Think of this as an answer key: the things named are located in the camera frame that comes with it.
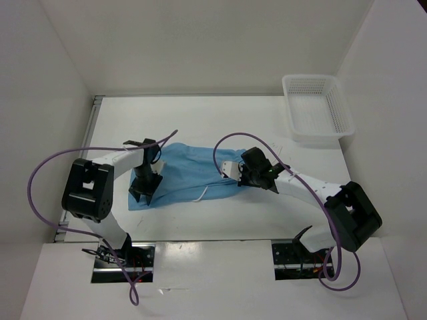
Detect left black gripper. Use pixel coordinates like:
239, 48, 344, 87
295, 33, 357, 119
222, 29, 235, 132
127, 165, 162, 205

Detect light blue shorts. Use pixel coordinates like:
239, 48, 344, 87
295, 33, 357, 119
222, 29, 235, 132
127, 143, 245, 211

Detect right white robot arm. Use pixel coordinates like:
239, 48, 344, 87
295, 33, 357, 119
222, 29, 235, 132
238, 147, 382, 262

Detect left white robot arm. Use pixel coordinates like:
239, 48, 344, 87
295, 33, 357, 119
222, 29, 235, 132
61, 139, 163, 267

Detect white perforated plastic basket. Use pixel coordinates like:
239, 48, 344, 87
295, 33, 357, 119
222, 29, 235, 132
282, 74, 355, 144

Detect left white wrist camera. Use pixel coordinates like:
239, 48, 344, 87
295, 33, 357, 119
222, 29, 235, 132
151, 159, 166, 175

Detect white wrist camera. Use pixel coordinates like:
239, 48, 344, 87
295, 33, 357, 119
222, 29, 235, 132
151, 159, 166, 175
220, 161, 243, 181

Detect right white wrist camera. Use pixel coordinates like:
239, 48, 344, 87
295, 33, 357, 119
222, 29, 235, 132
220, 161, 243, 181

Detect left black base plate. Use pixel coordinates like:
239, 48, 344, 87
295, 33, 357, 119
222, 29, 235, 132
82, 243, 155, 284

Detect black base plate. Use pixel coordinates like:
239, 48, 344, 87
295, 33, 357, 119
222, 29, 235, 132
271, 239, 328, 281
82, 243, 155, 284

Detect aluminium table edge rail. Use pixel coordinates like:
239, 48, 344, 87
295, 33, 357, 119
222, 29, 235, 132
53, 95, 104, 243

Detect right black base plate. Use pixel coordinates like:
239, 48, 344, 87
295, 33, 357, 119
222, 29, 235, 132
271, 239, 328, 281

